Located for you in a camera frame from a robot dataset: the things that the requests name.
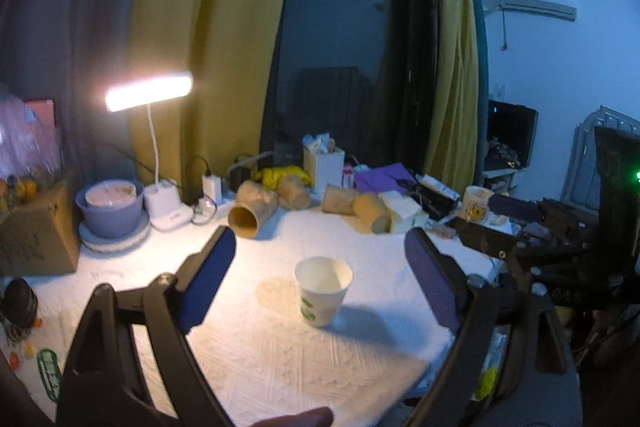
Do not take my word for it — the white paper cup green print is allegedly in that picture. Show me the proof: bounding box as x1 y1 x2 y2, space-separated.
294 257 354 328

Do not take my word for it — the cardboard box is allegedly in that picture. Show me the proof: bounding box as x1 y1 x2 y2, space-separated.
0 179 82 278

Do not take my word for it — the pink box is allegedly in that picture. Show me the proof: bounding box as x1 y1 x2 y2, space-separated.
24 98 57 145

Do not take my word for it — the yellow cloth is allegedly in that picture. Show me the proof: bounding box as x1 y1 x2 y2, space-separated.
252 166 313 190

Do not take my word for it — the white folding rack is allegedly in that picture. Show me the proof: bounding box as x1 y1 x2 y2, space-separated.
559 105 640 210

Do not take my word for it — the pale blue plate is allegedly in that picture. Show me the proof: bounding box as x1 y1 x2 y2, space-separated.
78 211 152 254

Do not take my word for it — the white textured table towel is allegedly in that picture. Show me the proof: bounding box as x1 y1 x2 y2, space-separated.
7 199 503 427

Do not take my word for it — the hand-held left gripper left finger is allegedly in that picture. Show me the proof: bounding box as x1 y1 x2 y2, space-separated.
56 225 237 427

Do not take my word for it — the yellow curtain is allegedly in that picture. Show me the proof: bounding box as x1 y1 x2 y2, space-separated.
127 0 307 202
422 0 481 195

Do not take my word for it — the dark glass door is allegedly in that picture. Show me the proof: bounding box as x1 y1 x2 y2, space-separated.
259 0 442 188

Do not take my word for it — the person's left hand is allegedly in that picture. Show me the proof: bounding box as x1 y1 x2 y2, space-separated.
244 406 334 427

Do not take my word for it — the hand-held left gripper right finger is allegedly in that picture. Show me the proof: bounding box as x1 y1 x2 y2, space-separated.
404 228 569 427

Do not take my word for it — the dark oval object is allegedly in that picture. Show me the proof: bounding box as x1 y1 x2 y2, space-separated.
1 278 39 333

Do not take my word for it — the purple cloth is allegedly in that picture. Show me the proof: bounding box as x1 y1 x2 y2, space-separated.
353 163 418 194

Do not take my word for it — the dark monitor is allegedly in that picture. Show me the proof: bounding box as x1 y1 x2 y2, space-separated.
484 99 540 170

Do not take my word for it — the clear plastic bag of fruit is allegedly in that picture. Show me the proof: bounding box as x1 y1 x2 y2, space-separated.
0 82 68 212

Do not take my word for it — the blue-grey curtain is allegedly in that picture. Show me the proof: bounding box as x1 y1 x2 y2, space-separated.
0 0 161 188

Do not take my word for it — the white ribbed container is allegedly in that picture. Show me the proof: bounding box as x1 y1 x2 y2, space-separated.
302 133 347 194

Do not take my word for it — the blue bowl with lid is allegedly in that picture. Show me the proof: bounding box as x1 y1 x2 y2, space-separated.
75 178 146 239

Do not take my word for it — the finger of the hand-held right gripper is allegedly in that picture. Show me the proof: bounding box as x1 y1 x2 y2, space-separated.
486 195 596 238
457 221 593 273

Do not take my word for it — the white power adapter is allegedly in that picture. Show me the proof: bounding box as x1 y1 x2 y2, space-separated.
202 174 224 202

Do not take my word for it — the white air conditioner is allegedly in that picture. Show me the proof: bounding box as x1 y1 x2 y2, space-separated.
481 0 577 22

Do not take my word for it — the green label packet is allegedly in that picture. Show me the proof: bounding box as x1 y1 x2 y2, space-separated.
36 348 64 404

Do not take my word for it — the white desk lamp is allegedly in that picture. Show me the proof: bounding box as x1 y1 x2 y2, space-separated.
104 74 195 233

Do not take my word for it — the black power adapter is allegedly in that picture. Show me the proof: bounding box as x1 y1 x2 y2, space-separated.
227 153 260 190

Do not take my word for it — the tan bamboo cup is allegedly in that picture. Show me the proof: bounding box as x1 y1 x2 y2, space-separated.
352 192 392 235
320 184 362 216
276 174 312 210
227 180 279 240

